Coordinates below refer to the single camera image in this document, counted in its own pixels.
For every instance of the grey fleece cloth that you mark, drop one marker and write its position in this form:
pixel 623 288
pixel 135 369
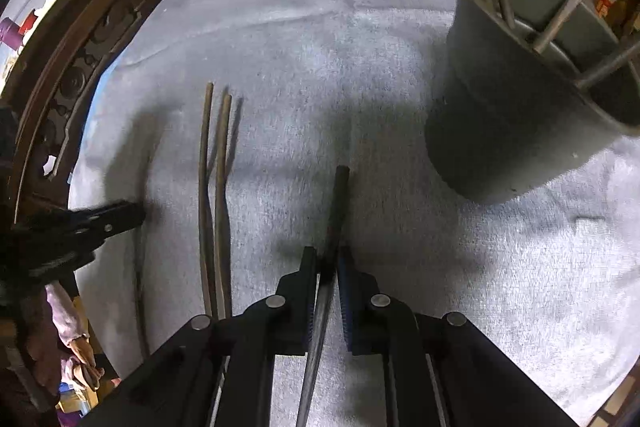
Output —
pixel 325 82

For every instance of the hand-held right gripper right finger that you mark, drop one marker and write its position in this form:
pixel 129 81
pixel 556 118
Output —
pixel 346 307

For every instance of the grey metal utensil holder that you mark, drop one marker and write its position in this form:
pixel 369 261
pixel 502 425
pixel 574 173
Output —
pixel 500 117

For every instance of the blue mat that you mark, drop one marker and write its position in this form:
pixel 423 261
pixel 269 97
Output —
pixel 102 97

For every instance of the purple bottle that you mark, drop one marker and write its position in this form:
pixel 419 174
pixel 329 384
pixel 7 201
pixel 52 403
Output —
pixel 9 34

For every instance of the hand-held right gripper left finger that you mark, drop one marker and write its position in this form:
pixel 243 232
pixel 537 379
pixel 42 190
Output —
pixel 299 292

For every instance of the carved wooden bench back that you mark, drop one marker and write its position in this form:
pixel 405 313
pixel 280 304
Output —
pixel 55 82

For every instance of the red cup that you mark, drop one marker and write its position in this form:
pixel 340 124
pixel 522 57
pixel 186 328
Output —
pixel 30 22

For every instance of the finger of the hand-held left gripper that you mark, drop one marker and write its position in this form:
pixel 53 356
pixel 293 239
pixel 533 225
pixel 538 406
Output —
pixel 115 217

